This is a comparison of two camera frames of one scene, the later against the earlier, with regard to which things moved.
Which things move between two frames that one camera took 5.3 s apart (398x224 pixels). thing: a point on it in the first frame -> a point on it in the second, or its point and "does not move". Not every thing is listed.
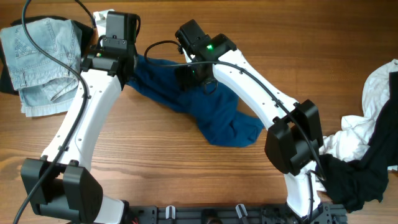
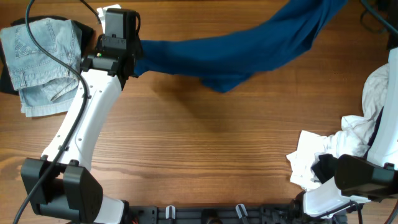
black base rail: x=153 y=214 does not move
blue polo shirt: x=218 y=112 -> x=224 y=61
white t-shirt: x=351 y=142 does not move
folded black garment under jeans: x=6 y=81 does not move
